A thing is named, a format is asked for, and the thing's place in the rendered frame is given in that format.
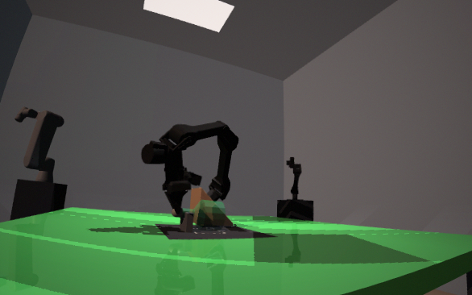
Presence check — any green glass bottle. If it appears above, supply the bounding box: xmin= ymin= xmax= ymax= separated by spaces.
xmin=172 ymin=200 xmax=226 ymax=231

